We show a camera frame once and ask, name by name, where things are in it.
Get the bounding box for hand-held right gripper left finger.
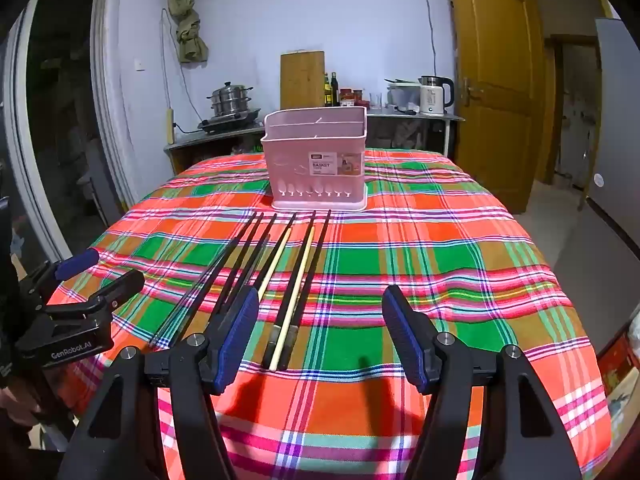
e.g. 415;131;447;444
57;286;261;480

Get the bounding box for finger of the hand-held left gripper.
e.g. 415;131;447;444
20;248;101;311
35;270;147;322

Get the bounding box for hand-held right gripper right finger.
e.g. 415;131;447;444
381;284;583;480

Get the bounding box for beige wooden chopstick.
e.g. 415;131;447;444
268;226;317;372
256;228;293;300

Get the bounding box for row of black chopsticks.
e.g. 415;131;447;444
148;210;333;372

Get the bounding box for pink plastic utensil basket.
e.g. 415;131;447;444
260;106;369;211

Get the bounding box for person's left hand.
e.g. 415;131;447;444
0;385;51;428

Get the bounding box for plaid tablecloth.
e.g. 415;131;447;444
47;148;614;480

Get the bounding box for induction cooker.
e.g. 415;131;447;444
197;108;262;135

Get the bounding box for red cardboard box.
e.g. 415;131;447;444
596;321;640;415

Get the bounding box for steel counter table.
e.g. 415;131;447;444
364;109;466;159

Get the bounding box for steel steamer pot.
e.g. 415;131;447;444
206;80;255;119

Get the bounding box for white electric kettle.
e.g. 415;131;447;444
418;75;455;117

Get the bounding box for wooden cutting board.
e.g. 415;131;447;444
279;51;327;110

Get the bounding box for yellow wooden door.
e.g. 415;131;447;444
444;0;547;214

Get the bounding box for hanging green cloth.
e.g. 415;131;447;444
167;0;210;64

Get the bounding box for grey refrigerator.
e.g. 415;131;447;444
580;17;640;273

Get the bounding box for white door frame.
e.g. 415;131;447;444
0;0;138;266

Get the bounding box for black wall cable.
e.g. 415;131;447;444
416;0;442;77

